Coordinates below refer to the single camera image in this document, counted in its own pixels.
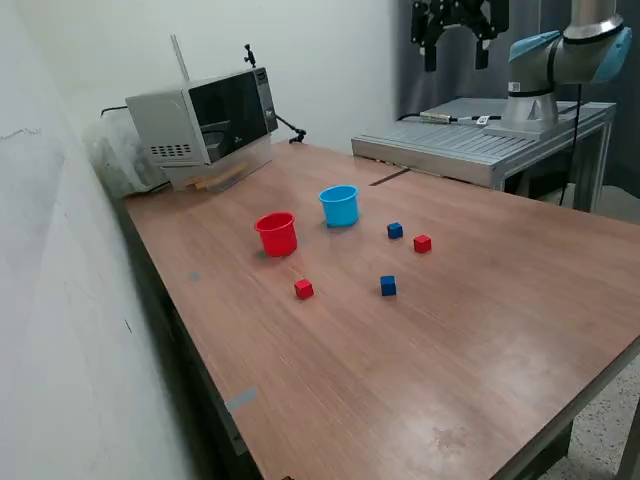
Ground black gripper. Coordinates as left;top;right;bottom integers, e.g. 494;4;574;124
410;0;510;73

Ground aluminium robot base platform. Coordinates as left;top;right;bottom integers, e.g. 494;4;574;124
350;97;617;212

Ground dark tape strip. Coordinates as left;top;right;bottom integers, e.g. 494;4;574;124
369;168;412;187

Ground blue cup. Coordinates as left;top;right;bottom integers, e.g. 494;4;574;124
318;184;361;229

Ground red cup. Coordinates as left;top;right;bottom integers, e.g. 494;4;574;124
254;211;299;258

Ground wooden sticks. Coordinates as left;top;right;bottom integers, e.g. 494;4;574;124
185;167;247;192

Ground thin white rod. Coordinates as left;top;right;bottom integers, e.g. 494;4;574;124
169;33;193;84

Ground silver microwave oven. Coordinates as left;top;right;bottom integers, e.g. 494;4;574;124
124;67;279;169

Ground grey tape piece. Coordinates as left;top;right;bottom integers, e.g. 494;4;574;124
224;387;259;413

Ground cable with white connector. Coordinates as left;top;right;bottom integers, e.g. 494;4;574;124
397;112;504;126

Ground black hanging cable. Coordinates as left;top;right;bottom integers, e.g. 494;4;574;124
557;83;584;207

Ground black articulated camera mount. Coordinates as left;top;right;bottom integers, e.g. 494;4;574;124
243;43;308;146

